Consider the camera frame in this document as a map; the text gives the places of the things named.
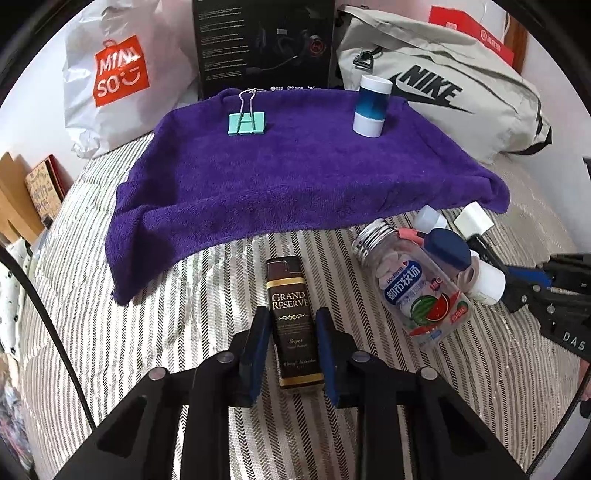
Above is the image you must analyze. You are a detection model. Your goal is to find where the grey sports bag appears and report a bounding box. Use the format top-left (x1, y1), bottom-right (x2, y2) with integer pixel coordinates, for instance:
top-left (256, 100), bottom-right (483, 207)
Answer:
top-left (335, 4), bottom-right (553, 165)

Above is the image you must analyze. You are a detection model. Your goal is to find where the red box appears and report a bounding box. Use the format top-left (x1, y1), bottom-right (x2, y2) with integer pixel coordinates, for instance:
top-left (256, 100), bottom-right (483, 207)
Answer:
top-left (427, 4), bottom-right (516, 66)

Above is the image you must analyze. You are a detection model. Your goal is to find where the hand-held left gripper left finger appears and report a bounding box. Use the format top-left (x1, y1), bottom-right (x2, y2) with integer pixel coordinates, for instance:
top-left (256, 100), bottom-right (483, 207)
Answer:
top-left (53, 307), bottom-right (273, 480)

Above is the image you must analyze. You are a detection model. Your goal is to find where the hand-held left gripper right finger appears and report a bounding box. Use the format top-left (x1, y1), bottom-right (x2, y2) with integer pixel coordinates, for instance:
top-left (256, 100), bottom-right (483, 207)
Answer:
top-left (314, 307), bottom-right (532, 480)

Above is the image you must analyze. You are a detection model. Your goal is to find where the clear candy bottle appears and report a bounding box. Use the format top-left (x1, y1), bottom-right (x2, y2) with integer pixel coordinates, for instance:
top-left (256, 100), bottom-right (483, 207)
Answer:
top-left (352, 220), bottom-right (472, 350)

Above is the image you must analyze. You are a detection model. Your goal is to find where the black rectangular lighter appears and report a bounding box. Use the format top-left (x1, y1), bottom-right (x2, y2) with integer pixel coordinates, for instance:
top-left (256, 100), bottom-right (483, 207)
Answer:
top-left (266, 257), bottom-right (325, 391)

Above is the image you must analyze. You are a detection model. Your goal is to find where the teal binder clip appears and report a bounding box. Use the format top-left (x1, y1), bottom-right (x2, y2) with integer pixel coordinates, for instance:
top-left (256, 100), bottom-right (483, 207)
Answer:
top-left (228, 89), bottom-right (267, 137)

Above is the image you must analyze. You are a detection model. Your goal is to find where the white shopping bag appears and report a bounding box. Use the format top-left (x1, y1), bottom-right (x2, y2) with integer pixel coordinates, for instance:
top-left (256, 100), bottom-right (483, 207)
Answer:
top-left (62, 0), bottom-right (200, 160)

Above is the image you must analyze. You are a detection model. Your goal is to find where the black headset box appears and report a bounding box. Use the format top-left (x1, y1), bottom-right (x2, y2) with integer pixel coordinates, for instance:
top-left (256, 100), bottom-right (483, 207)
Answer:
top-left (191, 0), bottom-right (338, 101)

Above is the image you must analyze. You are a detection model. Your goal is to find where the pink tube pen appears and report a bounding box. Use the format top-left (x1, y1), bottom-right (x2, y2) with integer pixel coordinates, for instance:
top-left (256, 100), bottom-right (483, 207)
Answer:
top-left (398, 228), bottom-right (428, 247)

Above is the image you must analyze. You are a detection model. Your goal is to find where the dark blue cap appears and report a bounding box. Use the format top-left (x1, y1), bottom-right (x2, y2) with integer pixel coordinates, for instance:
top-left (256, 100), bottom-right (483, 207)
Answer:
top-left (424, 229), bottom-right (472, 273)

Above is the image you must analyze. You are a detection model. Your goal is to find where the white dotted cloth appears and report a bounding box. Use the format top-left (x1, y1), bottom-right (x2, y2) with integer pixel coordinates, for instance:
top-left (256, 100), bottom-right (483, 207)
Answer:
top-left (0, 237), bottom-right (33, 358)

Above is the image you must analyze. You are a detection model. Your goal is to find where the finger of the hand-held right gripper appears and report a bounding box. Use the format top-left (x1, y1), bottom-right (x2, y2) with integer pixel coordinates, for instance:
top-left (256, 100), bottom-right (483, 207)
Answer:
top-left (501, 261), bottom-right (555, 289)
top-left (502, 282), bottom-right (561, 334)

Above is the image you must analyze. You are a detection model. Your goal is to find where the white USB night light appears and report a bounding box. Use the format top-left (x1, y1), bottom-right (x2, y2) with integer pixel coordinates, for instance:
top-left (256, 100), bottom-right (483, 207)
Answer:
top-left (416, 204), bottom-right (448, 232)

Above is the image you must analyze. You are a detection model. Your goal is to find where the striped bedspread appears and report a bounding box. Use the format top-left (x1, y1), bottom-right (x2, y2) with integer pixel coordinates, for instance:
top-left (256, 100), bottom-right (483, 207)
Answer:
top-left (9, 131), bottom-right (583, 480)

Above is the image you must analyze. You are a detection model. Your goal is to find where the black cable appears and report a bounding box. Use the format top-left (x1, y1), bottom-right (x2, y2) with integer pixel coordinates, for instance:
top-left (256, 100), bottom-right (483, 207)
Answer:
top-left (526, 360), bottom-right (591, 480)
top-left (0, 249), bottom-right (99, 432)

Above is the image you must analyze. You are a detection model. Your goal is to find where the printed kraft box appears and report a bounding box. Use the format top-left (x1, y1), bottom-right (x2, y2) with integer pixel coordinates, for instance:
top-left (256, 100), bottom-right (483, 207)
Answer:
top-left (24, 156), bottom-right (66, 223)

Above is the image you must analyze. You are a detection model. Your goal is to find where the brown cardboard box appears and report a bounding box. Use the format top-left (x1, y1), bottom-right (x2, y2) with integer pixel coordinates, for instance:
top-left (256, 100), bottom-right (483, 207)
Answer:
top-left (0, 151), bottom-right (47, 245)

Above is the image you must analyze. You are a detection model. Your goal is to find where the blue and white canister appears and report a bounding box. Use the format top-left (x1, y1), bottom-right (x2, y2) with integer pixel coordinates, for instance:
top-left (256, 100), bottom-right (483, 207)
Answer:
top-left (353, 74), bottom-right (392, 138)

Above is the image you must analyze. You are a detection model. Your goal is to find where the white charger adapter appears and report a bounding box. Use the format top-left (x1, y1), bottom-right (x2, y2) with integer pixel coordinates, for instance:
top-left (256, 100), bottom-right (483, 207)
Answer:
top-left (453, 202), bottom-right (494, 238)

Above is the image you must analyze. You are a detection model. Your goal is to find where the small white cylinder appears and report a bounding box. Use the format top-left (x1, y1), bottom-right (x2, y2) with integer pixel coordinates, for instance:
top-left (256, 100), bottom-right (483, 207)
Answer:
top-left (462, 251), bottom-right (508, 306)

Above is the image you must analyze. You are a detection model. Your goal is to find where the purple towel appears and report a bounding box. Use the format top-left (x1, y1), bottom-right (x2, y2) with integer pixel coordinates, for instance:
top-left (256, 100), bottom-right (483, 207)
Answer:
top-left (105, 88), bottom-right (511, 308)

